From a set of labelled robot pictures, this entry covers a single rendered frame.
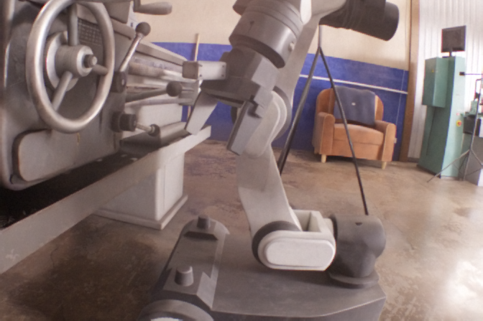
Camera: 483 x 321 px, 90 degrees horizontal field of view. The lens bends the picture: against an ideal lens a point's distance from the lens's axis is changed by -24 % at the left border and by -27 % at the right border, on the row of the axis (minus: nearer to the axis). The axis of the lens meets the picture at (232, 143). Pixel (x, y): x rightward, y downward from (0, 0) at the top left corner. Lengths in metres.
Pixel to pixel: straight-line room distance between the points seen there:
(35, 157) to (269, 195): 0.56
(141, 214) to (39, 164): 1.11
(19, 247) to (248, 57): 0.42
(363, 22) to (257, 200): 0.54
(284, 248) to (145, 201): 0.88
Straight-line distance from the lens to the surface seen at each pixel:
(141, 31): 0.65
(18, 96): 0.46
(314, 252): 0.82
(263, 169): 0.74
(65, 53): 0.44
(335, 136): 3.60
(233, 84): 0.39
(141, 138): 1.43
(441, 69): 4.10
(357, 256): 0.90
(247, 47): 0.42
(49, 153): 0.50
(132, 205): 1.55
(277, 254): 0.81
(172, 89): 0.72
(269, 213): 0.81
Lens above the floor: 0.66
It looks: 9 degrees down
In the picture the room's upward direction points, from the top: 6 degrees clockwise
